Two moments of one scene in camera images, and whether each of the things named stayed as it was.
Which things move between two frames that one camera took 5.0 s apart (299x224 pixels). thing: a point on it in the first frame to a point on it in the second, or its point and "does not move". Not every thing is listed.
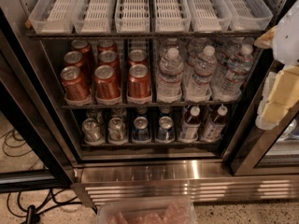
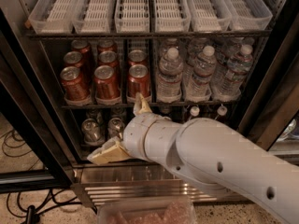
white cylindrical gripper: [287, 44] to [135, 135]
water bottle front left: [169, 82] does not move
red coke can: [106, 82] does not move
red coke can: [137, 57] does not move
